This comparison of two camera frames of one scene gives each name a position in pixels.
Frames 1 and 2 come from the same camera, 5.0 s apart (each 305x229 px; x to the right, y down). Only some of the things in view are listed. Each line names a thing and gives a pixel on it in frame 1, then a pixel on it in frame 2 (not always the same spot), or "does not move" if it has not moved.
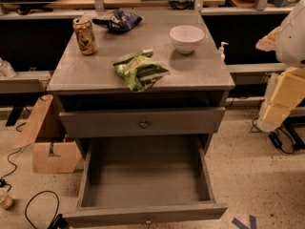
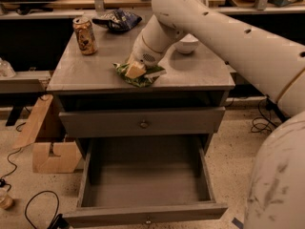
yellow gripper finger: x=284 y=92 → x=135 y=70
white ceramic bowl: x=186 y=38 does not move
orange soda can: x=85 y=35 does not move
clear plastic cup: x=6 y=200 does not move
